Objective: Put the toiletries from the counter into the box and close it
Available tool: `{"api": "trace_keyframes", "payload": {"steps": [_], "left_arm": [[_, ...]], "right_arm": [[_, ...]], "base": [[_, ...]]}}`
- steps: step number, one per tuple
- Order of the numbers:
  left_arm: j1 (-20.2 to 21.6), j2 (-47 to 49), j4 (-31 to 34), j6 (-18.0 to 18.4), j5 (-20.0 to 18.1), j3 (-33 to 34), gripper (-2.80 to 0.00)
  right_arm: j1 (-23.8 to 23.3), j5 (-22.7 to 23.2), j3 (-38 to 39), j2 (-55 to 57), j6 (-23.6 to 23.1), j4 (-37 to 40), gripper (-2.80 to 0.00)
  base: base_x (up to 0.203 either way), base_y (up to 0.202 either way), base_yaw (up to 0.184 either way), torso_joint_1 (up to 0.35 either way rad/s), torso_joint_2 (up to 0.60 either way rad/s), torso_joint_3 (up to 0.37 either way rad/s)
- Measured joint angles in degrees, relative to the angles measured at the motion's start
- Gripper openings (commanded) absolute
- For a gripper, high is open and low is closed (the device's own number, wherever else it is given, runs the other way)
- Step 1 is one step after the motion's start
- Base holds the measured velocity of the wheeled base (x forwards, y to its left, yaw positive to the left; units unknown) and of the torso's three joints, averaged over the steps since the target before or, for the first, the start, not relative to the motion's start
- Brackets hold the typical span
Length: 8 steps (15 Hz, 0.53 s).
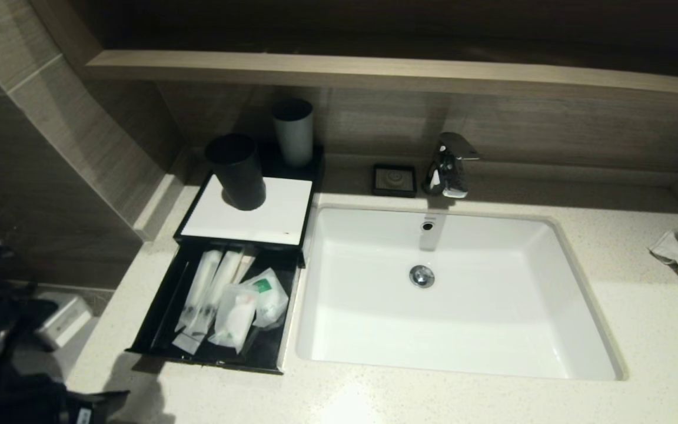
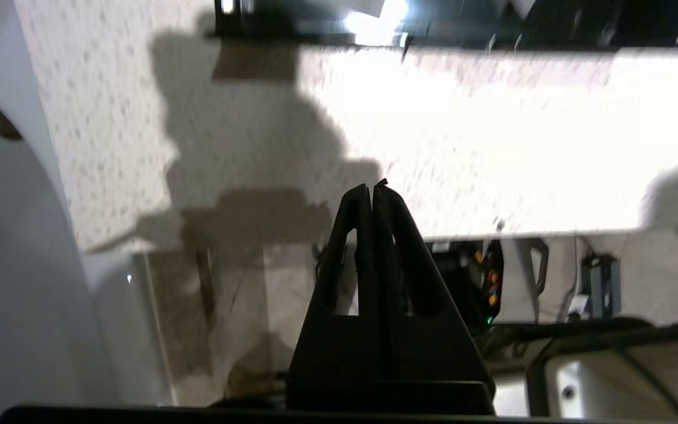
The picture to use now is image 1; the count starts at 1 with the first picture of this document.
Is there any black box drawer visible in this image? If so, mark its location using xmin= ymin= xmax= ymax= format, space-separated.
xmin=126 ymin=238 xmax=305 ymax=376

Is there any long green-label toothbrush packet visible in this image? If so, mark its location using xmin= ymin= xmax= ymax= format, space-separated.
xmin=171 ymin=249 xmax=247 ymax=355

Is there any small green-label white packet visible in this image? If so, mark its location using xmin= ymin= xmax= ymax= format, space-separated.
xmin=244 ymin=268 xmax=290 ymax=330

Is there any black cup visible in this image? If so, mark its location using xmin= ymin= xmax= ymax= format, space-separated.
xmin=205 ymin=134 xmax=267 ymax=211

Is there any grey cup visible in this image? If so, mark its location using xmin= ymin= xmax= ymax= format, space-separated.
xmin=272 ymin=98 xmax=315 ymax=168

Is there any black square soap dish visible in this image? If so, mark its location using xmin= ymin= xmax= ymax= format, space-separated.
xmin=372 ymin=164 xmax=417 ymax=198

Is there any chrome sink drain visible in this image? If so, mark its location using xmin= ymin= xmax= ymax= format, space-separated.
xmin=408 ymin=264 xmax=436 ymax=289

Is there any white rectangular sink basin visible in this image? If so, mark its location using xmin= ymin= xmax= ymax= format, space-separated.
xmin=295 ymin=203 xmax=628 ymax=382

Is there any chrome sink faucet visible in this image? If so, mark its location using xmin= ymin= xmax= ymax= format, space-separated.
xmin=421 ymin=132 xmax=481 ymax=199

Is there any wooden wall shelf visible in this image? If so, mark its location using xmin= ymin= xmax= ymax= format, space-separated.
xmin=86 ymin=50 xmax=678 ymax=98

